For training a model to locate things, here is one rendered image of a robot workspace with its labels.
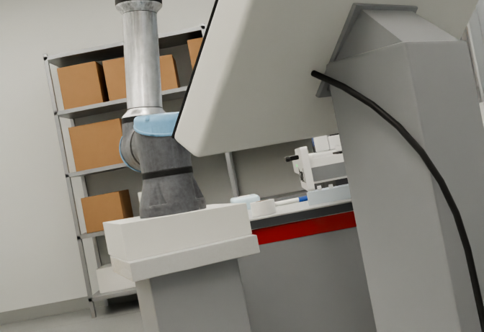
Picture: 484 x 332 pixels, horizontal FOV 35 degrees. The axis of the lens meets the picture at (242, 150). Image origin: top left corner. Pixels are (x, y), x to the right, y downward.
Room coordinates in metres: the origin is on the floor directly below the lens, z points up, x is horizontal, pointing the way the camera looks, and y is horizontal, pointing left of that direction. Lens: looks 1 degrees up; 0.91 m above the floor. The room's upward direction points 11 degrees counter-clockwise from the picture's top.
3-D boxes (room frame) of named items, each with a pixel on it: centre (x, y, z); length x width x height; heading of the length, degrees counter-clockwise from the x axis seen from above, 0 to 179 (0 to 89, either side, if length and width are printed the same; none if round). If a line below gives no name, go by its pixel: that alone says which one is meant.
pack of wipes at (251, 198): (2.65, 0.02, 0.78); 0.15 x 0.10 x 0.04; 4
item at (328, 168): (2.02, -0.36, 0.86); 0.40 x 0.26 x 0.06; 89
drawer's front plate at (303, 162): (2.02, -0.15, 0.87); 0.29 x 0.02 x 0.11; 179
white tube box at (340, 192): (2.26, -0.23, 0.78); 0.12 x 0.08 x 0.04; 78
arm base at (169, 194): (1.74, 0.18, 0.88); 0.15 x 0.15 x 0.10
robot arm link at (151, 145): (1.75, 0.18, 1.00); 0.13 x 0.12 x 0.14; 22
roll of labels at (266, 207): (2.21, -0.03, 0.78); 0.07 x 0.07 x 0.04
